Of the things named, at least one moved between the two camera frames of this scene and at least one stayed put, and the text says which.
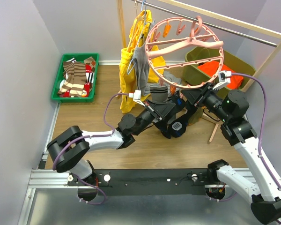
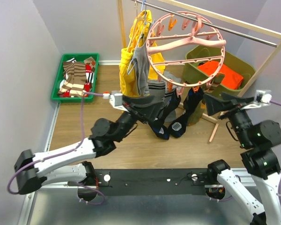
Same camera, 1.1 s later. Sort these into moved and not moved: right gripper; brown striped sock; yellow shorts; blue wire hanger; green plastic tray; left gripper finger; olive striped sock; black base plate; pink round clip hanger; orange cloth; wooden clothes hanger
Moved: right gripper; left gripper finger; olive striped sock; pink round clip hanger
Not moved: orange cloth; brown striped sock; yellow shorts; wooden clothes hanger; blue wire hanger; green plastic tray; black base plate
